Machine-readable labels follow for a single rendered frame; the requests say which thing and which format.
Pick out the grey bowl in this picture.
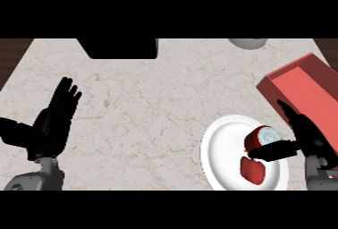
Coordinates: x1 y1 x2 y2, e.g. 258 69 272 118
227 38 268 50

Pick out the red cardboard box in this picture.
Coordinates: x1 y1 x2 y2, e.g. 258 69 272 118
256 52 338 141

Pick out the dark red apple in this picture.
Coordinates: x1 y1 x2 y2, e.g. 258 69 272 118
239 157 267 185

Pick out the black appliance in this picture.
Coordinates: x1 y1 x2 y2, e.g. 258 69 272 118
76 38 159 60

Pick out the red can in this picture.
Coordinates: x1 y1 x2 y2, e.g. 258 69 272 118
243 124 283 153

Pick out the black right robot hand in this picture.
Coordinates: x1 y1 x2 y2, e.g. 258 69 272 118
246 99 338 171

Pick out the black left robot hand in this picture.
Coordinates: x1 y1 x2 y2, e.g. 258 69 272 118
0 76 82 162

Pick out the white round plate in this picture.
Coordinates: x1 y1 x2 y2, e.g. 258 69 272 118
199 114 290 191

